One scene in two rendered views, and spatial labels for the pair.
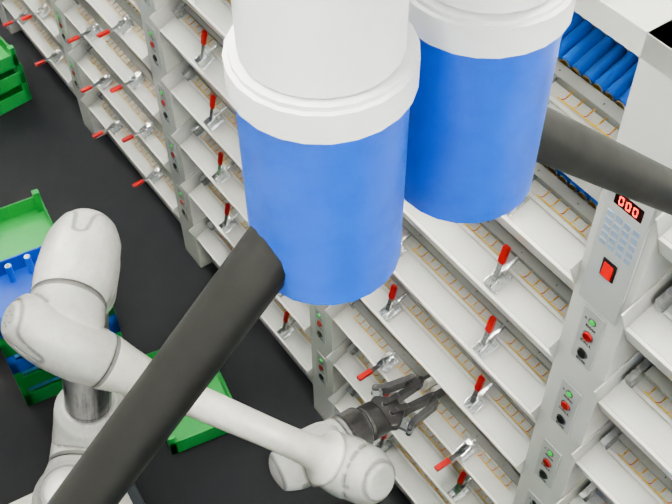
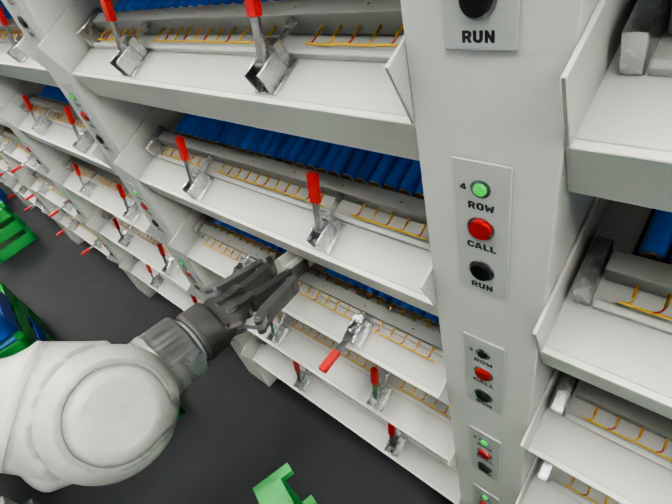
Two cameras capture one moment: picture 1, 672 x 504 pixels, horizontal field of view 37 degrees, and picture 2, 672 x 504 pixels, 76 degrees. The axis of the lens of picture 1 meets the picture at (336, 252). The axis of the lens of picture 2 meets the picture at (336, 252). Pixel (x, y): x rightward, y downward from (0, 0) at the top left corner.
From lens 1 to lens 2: 1.52 m
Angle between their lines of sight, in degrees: 10
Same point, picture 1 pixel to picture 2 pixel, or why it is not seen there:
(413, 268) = (160, 62)
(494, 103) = not seen: outside the picture
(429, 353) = (253, 207)
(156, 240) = (116, 291)
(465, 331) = (239, 80)
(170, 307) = (125, 334)
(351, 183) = not seen: outside the picture
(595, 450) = (609, 93)
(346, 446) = (37, 361)
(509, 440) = (397, 263)
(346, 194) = not seen: outside the picture
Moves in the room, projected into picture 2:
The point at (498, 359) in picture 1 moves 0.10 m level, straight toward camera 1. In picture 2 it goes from (302, 79) to (291, 135)
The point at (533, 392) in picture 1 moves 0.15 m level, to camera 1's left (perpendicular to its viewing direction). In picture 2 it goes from (387, 83) to (192, 150)
